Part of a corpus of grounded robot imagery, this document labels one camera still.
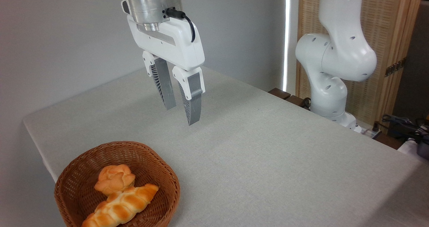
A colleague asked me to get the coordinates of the brown wicker basket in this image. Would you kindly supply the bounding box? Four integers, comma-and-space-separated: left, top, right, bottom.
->
54, 141, 181, 227

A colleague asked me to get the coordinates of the dark metal screen hinge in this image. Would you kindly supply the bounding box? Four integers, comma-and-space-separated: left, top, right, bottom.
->
385, 58, 407, 77

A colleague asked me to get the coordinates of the wooden woven folding screen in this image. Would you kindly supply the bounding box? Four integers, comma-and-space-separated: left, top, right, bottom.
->
297, 0, 424, 127

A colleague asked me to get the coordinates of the black cable bundle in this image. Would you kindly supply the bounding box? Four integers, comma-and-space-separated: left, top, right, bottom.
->
373, 115, 429, 144

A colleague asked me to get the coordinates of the grey tablecloth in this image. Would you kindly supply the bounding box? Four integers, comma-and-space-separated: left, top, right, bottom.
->
23, 66, 429, 227

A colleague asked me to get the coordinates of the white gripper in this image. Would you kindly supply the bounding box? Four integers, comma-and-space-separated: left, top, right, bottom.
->
127, 14, 205, 126

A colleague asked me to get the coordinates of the round flower-shaped bread roll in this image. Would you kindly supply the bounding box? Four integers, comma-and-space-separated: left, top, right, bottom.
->
94, 164, 136, 197

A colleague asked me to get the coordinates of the long braided bread loaf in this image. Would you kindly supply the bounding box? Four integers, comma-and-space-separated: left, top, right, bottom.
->
81, 183, 160, 227

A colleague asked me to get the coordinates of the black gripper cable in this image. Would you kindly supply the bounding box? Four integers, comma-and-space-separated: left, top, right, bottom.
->
164, 8, 196, 43

